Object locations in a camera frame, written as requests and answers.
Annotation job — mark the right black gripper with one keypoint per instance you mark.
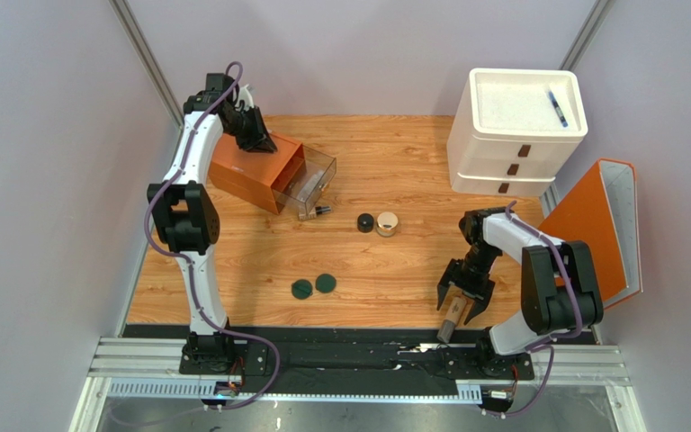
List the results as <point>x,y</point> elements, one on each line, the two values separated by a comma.
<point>469,280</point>

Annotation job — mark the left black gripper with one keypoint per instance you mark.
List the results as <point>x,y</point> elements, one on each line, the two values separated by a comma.
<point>261,140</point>

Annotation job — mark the beige bottle grey cap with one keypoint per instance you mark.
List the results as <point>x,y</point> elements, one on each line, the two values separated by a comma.
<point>451,318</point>

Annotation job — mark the orange drawer box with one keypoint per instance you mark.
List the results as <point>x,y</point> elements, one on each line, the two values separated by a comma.
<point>254,177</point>

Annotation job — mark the clear top drawer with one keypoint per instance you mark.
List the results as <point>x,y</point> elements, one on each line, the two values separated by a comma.
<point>305,163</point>

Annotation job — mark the clear glitter bottle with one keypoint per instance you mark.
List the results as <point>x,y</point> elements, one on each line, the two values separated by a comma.
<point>310,190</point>

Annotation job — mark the gold lid cream jar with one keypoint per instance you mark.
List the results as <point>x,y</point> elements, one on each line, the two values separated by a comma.
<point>387,224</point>

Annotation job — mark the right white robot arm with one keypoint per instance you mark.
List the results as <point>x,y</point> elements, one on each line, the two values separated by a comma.
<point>559,291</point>

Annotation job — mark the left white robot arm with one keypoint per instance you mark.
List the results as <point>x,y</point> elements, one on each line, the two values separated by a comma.
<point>186,223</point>

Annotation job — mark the black round jar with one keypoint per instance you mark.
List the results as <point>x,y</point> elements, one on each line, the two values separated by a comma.
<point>365,222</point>

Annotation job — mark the green round compact right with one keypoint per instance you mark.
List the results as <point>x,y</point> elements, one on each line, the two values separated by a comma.
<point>325,283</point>

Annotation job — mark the green round compact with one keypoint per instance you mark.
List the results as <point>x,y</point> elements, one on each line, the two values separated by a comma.
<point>302,289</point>
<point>325,283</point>

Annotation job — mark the green round compact left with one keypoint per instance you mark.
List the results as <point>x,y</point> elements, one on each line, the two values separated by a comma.
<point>302,289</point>

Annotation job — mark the white three-drawer cabinet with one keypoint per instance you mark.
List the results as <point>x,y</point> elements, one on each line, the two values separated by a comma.
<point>506,139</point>

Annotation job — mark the blue pen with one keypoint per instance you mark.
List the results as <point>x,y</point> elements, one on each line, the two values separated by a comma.
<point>557,108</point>

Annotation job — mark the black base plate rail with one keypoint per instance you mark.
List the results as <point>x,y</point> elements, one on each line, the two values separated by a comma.
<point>435,359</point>

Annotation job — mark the orange ring binder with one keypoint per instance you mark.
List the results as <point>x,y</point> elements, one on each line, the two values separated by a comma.
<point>601,210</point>

